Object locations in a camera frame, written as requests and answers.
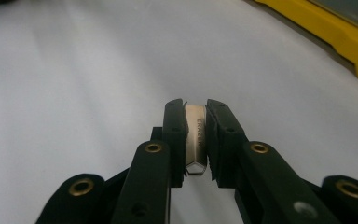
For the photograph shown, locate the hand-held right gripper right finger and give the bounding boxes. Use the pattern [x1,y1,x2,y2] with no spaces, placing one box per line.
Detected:
[205,98,250,189]

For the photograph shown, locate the yellow black drawer organizer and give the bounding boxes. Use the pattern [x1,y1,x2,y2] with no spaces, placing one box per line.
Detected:
[255,0,358,90]

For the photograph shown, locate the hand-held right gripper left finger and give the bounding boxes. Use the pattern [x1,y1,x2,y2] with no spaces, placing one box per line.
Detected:
[150,98,189,189]

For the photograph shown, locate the white eraser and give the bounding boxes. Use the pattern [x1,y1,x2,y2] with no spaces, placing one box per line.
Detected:
[184,104,208,176]

